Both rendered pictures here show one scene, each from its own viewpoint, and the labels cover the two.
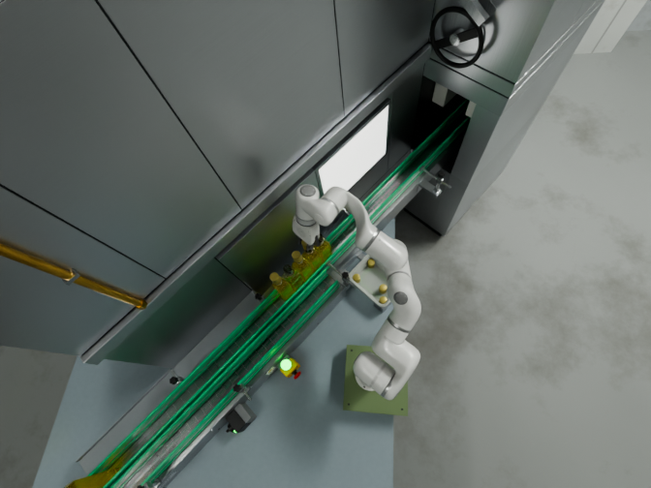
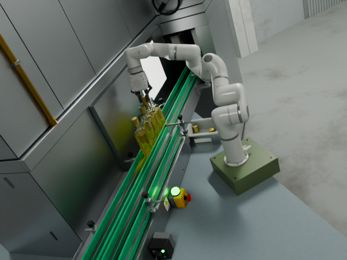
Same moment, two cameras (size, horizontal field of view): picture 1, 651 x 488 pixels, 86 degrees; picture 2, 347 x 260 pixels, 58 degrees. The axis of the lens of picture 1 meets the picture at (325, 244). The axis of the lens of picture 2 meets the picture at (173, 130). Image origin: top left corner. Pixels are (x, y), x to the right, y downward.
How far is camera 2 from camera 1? 1.30 m
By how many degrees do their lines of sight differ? 39
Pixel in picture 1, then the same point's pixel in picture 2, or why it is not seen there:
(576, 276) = (332, 119)
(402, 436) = not seen: outside the picture
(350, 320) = (204, 159)
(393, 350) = (225, 87)
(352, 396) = (234, 174)
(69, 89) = not seen: outside the picture
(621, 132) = (291, 66)
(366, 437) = (266, 197)
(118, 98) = not seen: outside the picture
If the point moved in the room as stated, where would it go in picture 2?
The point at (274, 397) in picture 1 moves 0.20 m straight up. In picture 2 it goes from (181, 225) to (168, 196)
